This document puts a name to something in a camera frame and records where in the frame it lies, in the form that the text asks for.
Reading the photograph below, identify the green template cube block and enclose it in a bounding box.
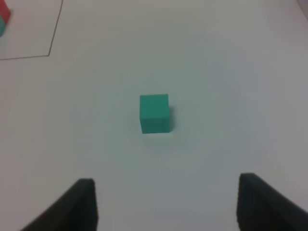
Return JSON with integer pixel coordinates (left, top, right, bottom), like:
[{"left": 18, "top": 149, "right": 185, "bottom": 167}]
[{"left": 0, "top": 16, "right": 6, "bottom": 37}]

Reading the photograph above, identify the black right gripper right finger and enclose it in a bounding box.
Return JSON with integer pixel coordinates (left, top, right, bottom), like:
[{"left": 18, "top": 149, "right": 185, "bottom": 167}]
[{"left": 236, "top": 173, "right": 308, "bottom": 231}]

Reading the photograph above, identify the red template cube block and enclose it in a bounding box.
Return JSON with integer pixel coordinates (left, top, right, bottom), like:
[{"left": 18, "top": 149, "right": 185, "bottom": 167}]
[{"left": 0, "top": 0, "right": 11, "bottom": 24}]

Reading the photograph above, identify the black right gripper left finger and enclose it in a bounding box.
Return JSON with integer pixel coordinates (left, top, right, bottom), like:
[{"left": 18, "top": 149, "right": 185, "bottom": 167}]
[{"left": 23, "top": 179, "right": 98, "bottom": 231}]

